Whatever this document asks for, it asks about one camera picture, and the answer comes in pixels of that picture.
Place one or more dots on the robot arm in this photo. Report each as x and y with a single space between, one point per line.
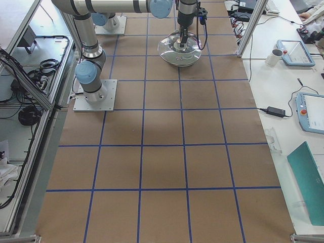
81 11

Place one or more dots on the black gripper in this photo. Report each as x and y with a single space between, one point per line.
183 21

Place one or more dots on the teach pendant far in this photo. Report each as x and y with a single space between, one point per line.
295 53

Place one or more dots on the glass pot lid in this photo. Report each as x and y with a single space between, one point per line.
169 49

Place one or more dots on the aluminium frame post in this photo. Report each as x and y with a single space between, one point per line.
259 7

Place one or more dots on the teach pendant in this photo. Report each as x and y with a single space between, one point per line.
295 53
310 112

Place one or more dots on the white mug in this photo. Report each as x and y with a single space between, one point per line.
273 57

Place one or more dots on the black power adapter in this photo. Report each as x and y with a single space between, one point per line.
276 111

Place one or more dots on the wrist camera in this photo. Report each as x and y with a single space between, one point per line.
202 16

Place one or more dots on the teach pendant near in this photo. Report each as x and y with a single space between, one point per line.
310 112

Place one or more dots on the green cutting mat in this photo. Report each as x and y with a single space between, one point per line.
309 181

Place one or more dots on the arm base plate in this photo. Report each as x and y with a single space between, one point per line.
102 100
113 26

